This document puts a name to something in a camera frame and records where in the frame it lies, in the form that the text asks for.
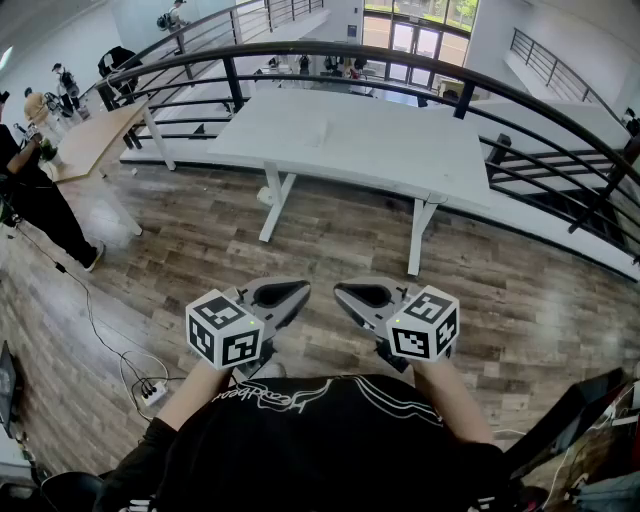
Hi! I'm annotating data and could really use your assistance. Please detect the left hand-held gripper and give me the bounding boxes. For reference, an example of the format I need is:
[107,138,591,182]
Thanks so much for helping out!
[185,276,313,380]

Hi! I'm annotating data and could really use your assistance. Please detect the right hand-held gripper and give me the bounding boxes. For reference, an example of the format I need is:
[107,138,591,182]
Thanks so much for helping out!
[333,276,461,374]

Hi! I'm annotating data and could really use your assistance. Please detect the person's right forearm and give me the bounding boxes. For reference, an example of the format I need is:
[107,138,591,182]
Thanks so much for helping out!
[411,356,495,446]

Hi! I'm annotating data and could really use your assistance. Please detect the person's left forearm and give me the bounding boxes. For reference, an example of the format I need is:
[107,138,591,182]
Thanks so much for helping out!
[154,356,232,432]

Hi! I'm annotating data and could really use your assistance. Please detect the person's black printed shirt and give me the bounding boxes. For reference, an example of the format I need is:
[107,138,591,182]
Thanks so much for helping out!
[93,373,517,512]

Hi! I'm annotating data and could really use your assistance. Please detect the white power strip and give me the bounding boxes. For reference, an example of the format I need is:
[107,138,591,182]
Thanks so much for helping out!
[139,380,169,407]

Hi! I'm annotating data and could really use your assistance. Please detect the black monitor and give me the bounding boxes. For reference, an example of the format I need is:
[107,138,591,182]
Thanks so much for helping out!
[503,367,632,482]

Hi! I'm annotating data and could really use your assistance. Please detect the wooden table white legs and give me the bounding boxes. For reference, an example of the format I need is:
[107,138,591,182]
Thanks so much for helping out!
[51,101,177,237]

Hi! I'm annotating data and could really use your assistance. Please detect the black curved metal railing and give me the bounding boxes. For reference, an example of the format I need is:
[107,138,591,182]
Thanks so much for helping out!
[93,40,640,282]

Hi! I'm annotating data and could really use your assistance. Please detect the glass entrance door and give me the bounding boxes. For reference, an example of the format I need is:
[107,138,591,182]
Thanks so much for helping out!
[361,0,480,87]

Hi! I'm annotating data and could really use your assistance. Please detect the black staircase railing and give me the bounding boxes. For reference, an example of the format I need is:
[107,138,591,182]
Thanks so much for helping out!
[118,0,326,69]

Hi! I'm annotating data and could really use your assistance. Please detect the black jacket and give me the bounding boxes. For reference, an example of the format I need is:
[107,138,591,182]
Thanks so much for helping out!
[96,45,145,92]

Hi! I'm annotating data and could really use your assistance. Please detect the black chair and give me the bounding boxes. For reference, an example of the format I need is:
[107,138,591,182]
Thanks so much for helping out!
[38,470,107,512]

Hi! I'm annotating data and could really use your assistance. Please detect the blue cloth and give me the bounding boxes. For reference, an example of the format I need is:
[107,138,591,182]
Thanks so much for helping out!
[573,471,640,512]

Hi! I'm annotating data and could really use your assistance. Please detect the black floor cable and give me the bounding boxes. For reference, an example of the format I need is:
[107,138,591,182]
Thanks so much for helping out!
[13,219,174,396]

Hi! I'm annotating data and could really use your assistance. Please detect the black straight wall railing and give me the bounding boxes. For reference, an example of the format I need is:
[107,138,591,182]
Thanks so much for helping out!
[508,26,624,124]

